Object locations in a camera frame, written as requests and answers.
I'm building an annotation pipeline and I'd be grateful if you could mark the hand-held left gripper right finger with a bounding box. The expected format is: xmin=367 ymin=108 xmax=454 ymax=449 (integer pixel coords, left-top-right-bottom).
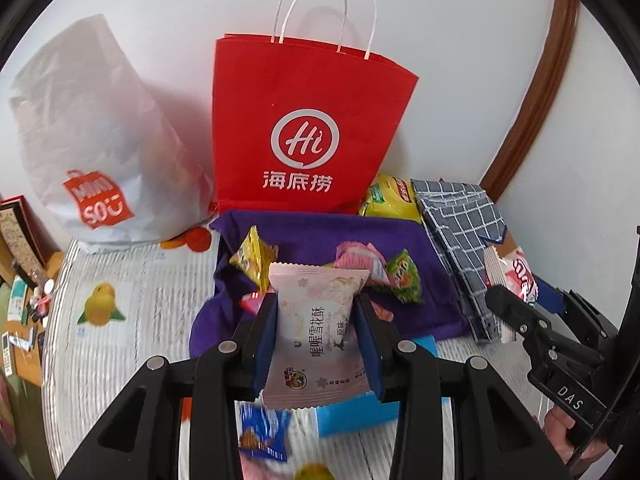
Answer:
xmin=355 ymin=294 xmax=583 ymax=480

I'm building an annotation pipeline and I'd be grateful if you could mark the fruit printed mat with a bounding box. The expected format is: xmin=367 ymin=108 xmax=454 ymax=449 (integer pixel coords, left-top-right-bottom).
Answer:
xmin=40 ymin=212 xmax=566 ymax=480

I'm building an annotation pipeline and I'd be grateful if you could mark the yellow snack bag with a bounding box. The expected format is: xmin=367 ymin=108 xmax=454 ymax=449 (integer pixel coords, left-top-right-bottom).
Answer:
xmin=357 ymin=173 xmax=426 ymax=223

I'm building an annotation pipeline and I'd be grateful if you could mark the white plastic bag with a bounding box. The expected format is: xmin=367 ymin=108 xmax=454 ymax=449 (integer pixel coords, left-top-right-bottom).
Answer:
xmin=7 ymin=14 xmax=218 ymax=253

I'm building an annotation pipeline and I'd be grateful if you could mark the dark blue snack packet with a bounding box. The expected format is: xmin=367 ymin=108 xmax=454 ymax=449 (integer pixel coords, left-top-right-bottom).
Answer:
xmin=237 ymin=402 xmax=293 ymax=463

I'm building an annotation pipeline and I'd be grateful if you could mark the red paper bag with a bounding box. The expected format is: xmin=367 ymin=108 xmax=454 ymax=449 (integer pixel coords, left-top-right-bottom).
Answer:
xmin=212 ymin=0 xmax=420 ymax=213

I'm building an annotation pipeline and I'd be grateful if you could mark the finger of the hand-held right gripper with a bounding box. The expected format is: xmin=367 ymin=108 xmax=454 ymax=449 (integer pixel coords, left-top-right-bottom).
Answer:
xmin=486 ymin=285 xmax=606 ymax=367
xmin=537 ymin=274 xmax=618 ymax=356

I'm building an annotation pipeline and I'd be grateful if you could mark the pale pink square snack packet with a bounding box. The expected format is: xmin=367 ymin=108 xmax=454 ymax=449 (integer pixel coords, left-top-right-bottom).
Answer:
xmin=261 ymin=261 xmax=373 ymax=409

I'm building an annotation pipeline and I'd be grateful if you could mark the purple towel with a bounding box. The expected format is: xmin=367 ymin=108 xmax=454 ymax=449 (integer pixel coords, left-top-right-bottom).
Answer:
xmin=189 ymin=210 xmax=473 ymax=361

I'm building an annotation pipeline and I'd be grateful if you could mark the teal white small box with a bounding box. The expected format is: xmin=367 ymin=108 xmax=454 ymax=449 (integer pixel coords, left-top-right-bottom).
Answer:
xmin=7 ymin=277 xmax=28 ymax=321

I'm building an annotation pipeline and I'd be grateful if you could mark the patterned box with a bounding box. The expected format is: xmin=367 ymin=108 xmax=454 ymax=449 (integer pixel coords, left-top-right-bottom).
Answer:
xmin=0 ymin=196 xmax=51 ymax=281

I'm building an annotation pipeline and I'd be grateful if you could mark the red white snack packet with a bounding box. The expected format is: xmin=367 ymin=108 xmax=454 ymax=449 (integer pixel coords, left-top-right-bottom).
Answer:
xmin=482 ymin=246 xmax=541 ymax=345

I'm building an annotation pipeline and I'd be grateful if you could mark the wooden door frame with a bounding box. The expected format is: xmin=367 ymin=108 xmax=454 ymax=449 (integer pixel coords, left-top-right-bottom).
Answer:
xmin=477 ymin=0 xmax=581 ymax=206

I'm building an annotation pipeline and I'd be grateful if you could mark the blue flat box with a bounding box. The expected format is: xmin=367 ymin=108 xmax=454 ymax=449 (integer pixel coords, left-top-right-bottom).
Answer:
xmin=317 ymin=337 xmax=438 ymax=438

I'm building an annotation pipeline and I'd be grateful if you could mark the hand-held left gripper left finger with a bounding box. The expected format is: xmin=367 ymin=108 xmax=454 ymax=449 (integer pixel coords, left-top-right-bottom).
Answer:
xmin=57 ymin=292 xmax=278 ymax=480

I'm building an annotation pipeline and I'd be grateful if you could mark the wooden side table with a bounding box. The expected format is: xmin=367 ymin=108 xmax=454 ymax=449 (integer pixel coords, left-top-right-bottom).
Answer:
xmin=0 ymin=252 xmax=66 ymax=386

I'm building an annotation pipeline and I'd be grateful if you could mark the green snack packet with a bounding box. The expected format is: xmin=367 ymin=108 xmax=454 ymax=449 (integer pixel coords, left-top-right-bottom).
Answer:
xmin=385 ymin=249 xmax=425 ymax=305

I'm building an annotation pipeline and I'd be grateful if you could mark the grey checked cloth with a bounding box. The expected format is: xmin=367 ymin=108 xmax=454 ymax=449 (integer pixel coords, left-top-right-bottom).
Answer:
xmin=411 ymin=177 xmax=508 ymax=345

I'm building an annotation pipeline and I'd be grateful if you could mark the small yellow snack packet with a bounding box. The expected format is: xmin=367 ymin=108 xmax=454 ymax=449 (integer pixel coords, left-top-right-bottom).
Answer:
xmin=229 ymin=226 xmax=279 ymax=293

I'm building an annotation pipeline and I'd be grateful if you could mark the person's right hand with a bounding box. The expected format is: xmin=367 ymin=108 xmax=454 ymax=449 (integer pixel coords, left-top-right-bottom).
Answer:
xmin=544 ymin=404 xmax=611 ymax=467

